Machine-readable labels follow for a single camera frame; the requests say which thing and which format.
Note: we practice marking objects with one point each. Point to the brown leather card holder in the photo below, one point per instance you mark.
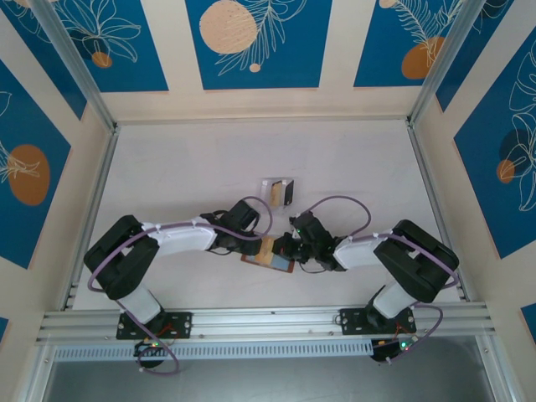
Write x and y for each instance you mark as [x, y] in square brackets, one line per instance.
[278, 264]

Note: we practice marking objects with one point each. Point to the gold credit card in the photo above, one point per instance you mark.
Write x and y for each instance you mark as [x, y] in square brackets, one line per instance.
[266, 253]

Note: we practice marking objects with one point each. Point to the black VIP credit card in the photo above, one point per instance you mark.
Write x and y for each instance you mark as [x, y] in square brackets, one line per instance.
[289, 192]

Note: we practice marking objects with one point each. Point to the white orange credit card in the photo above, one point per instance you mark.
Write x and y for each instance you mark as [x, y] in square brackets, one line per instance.
[275, 193]

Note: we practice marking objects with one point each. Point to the clear acrylic card stand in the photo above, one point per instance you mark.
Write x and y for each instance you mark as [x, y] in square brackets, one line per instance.
[266, 188]

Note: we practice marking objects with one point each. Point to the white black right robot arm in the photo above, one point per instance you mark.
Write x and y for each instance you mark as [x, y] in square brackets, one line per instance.
[360, 251]

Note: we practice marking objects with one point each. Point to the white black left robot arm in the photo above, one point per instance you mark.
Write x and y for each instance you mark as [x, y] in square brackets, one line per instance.
[184, 240]

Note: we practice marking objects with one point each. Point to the grey metal lower panel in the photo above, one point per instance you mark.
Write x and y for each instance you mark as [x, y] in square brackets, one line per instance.
[268, 381]

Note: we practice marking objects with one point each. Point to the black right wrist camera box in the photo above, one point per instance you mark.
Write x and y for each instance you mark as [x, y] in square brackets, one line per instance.
[310, 230]

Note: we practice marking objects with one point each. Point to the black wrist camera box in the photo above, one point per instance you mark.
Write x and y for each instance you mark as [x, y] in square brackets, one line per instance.
[310, 230]
[244, 214]

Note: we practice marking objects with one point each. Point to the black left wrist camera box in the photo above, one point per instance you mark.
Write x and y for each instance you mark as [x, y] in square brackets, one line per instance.
[244, 214]

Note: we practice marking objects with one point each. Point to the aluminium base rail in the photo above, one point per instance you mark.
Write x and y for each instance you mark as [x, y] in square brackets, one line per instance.
[268, 322]

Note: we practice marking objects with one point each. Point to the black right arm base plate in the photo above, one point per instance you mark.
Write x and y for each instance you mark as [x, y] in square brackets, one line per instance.
[349, 320]

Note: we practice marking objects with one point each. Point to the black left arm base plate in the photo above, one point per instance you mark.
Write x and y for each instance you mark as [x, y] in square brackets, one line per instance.
[184, 324]

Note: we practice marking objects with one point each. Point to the aluminium side rail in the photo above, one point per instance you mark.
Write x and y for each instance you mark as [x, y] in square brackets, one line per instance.
[433, 188]
[93, 209]

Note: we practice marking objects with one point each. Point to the blue floral wall panel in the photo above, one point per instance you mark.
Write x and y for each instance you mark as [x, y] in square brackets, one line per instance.
[293, 50]
[377, 42]
[475, 33]
[33, 125]
[146, 50]
[46, 50]
[481, 167]

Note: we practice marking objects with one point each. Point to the aluminium frame post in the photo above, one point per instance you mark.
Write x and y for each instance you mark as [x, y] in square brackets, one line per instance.
[75, 63]
[439, 63]

